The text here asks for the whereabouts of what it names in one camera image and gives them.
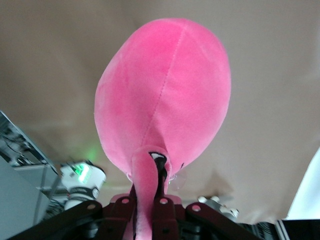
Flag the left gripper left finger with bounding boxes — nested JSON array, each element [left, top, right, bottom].
[[0, 195, 137, 240]]

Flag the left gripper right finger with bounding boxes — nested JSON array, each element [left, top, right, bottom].
[[152, 196, 271, 240]]

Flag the round pink plush toy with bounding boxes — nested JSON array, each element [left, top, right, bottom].
[[93, 16, 232, 240]]

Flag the brown table cloth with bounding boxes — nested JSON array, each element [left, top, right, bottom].
[[0, 0, 320, 225]]

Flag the aluminium table edge rail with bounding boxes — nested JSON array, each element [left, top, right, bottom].
[[0, 109, 60, 176]]

